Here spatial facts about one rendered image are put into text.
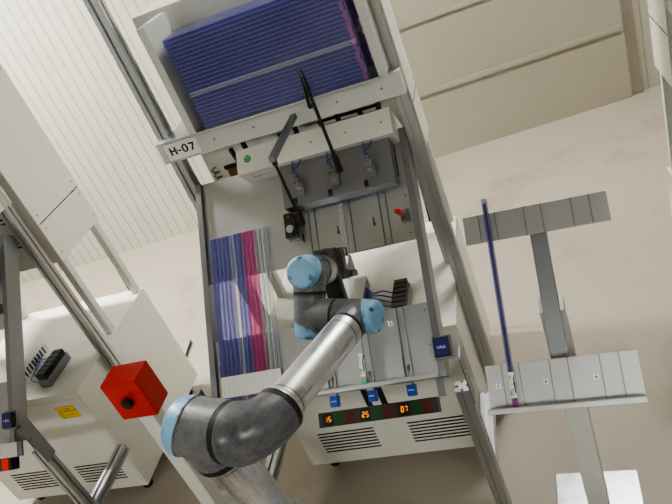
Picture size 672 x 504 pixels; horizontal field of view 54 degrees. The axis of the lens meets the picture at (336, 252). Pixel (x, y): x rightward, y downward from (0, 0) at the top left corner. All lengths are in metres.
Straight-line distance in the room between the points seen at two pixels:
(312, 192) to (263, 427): 0.90
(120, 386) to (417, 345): 1.00
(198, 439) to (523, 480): 1.44
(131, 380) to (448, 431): 1.08
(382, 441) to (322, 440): 0.22
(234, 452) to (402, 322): 0.77
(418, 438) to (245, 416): 1.33
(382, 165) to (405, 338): 0.48
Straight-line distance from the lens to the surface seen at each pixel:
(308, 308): 1.48
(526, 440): 2.52
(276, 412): 1.19
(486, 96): 4.44
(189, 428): 1.24
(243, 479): 1.35
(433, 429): 2.40
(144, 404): 2.29
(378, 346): 1.82
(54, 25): 4.72
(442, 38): 4.29
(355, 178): 1.87
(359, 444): 2.50
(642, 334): 2.82
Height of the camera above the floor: 1.91
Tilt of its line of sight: 29 degrees down
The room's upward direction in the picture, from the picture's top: 23 degrees counter-clockwise
